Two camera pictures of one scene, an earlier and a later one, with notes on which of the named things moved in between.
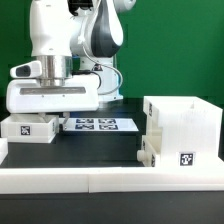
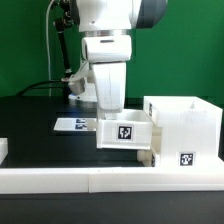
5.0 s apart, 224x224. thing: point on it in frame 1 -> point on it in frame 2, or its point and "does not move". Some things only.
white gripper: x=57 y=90 -> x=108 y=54
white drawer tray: x=29 y=128 -> x=129 y=129
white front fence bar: x=96 y=180 does not move
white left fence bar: x=3 y=149 does not move
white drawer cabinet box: x=191 y=130 does not move
